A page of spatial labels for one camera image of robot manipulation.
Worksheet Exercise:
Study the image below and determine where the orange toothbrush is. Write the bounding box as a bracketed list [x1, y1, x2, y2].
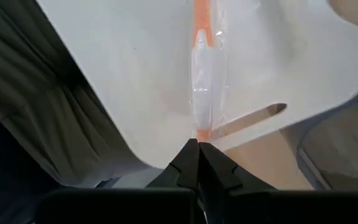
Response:
[190, 0, 229, 143]

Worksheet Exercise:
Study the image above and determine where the grey fabric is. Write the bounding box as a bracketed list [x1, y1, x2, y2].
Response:
[0, 0, 150, 189]

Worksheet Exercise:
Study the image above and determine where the white plastic bin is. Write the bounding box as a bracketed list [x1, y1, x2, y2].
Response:
[35, 0, 358, 171]

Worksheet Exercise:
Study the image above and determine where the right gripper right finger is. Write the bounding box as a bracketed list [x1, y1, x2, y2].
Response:
[198, 142, 358, 224]

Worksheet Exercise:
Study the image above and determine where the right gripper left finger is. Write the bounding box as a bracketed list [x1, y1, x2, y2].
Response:
[35, 138, 204, 224]

